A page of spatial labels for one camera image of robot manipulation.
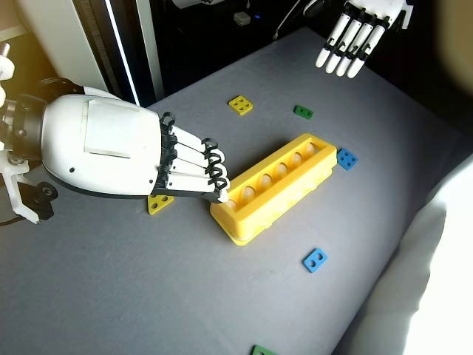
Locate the white pillar with light strip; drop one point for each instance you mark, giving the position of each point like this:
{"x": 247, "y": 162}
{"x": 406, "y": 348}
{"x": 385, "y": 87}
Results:
{"x": 92, "y": 44}

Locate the white crumpled fabric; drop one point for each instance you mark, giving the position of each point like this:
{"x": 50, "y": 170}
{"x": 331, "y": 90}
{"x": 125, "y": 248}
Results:
{"x": 443, "y": 277}

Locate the grey power adapter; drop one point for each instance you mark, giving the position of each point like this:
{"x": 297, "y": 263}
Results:
{"x": 242, "y": 17}

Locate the large yellow toy block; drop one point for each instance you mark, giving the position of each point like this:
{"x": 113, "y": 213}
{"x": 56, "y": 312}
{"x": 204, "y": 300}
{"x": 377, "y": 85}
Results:
{"x": 288, "y": 201}

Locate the grey table cloth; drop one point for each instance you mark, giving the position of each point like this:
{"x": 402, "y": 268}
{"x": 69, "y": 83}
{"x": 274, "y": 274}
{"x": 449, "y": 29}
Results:
{"x": 148, "y": 296}

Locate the blue four-hole square block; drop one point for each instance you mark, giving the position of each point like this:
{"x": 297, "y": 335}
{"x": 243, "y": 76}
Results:
{"x": 347, "y": 162}

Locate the yellow three-hole triangle block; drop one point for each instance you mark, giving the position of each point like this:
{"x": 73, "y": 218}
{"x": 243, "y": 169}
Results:
{"x": 155, "y": 207}

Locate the white toy egg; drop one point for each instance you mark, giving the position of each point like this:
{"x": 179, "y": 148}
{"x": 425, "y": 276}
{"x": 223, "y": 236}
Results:
{"x": 232, "y": 205}
{"x": 266, "y": 180}
{"x": 248, "y": 191}
{"x": 311, "y": 148}
{"x": 282, "y": 169}
{"x": 296, "y": 159}

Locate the yellow four-hole square block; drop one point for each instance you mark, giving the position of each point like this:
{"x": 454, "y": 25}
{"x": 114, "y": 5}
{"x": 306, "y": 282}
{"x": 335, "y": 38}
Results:
{"x": 241, "y": 110}

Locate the green holed block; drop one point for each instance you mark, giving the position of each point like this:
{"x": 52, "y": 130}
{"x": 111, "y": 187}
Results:
{"x": 264, "y": 351}
{"x": 303, "y": 112}

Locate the blue two-hole block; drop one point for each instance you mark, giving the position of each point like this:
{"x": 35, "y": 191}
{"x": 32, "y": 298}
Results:
{"x": 315, "y": 263}

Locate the white device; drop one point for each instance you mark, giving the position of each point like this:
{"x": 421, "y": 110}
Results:
{"x": 192, "y": 3}

